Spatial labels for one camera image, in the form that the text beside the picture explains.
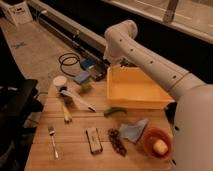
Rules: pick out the dark grape bunch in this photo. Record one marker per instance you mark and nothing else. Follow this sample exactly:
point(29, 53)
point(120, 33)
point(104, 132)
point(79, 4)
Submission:
point(114, 138)

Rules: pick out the silver fork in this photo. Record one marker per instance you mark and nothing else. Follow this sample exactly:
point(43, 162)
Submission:
point(51, 133)

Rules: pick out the black chair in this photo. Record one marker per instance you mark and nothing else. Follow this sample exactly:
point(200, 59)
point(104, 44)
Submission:
point(17, 102)

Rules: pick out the yellow plastic tray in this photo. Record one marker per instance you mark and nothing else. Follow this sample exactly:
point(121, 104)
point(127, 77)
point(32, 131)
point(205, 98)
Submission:
point(130, 87)

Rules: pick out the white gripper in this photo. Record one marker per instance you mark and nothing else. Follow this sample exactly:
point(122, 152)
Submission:
point(125, 63)

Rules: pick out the white cardboard box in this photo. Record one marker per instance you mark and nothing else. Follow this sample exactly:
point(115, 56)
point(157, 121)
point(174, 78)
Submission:
point(17, 14)

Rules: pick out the orange bowl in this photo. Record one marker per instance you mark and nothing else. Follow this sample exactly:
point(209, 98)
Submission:
point(150, 137)

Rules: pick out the green pepper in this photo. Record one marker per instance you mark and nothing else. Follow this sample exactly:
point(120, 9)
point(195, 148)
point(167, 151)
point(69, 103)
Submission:
point(112, 110)

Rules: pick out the metal floor rail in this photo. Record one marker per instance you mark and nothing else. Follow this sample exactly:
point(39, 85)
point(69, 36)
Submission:
point(84, 22)

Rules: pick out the white round cup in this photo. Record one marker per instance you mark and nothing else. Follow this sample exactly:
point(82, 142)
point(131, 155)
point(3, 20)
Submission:
point(59, 82)

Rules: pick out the green cup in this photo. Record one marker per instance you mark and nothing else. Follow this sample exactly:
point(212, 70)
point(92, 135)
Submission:
point(86, 86)

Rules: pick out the blue black device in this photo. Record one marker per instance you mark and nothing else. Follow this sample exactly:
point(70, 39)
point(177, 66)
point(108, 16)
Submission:
point(93, 69)

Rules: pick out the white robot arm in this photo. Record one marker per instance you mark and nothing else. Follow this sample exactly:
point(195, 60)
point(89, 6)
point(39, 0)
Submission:
point(193, 122)

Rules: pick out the yellow apple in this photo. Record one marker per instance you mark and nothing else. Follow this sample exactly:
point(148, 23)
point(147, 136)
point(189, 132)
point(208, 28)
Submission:
point(160, 147)

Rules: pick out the brown rectangular block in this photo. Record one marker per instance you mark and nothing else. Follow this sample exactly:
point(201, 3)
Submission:
point(93, 140)

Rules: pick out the blue cloth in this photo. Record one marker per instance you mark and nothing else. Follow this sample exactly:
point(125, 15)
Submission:
point(133, 132)

